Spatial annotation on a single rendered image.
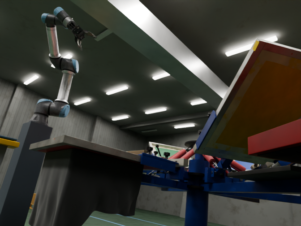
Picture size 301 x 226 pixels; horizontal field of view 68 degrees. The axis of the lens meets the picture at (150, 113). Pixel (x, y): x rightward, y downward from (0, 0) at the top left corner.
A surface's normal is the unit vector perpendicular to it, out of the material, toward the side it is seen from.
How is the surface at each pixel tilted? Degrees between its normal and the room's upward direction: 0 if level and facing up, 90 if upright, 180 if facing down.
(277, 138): 90
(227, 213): 90
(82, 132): 90
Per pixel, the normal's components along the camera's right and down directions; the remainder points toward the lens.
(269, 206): -0.66, -0.34
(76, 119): 0.73, -0.15
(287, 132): -0.97, -0.19
